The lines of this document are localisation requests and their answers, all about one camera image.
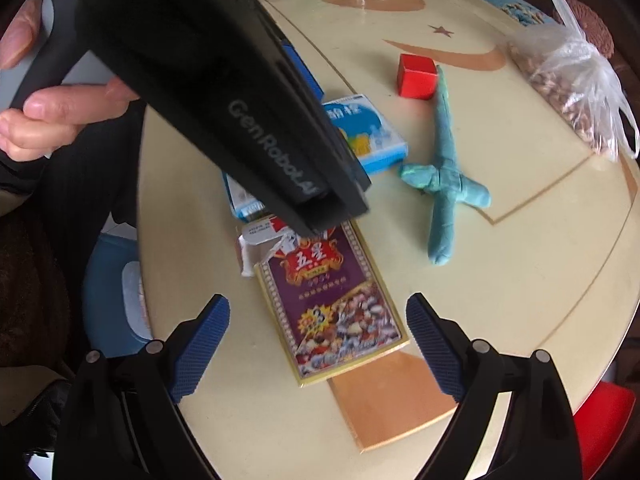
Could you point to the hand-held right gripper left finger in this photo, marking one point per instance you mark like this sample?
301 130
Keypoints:
200 350

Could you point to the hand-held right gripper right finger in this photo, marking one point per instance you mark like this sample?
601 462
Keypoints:
435 347

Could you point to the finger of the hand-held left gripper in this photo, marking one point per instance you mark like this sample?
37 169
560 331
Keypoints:
300 70

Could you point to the light blue medicine box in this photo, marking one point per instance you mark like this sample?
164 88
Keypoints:
372 135

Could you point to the purple card box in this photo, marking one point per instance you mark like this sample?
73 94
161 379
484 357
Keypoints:
330 320

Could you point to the person's left hand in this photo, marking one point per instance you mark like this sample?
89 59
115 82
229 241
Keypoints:
50 110

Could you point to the torn white paper packet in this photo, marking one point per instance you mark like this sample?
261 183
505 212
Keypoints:
250 255

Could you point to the red cube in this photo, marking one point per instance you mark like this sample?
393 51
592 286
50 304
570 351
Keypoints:
415 80

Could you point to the blue plastic stool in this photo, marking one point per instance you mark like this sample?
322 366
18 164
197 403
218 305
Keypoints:
107 280

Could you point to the red plastic stool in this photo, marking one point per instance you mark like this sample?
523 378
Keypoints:
605 425

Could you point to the blue floral blanket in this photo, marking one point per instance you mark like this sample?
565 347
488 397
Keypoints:
520 7

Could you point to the plastic bag of nuts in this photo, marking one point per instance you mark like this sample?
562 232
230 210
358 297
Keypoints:
565 90

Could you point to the round pink knitted cushion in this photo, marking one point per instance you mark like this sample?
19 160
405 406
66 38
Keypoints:
597 30

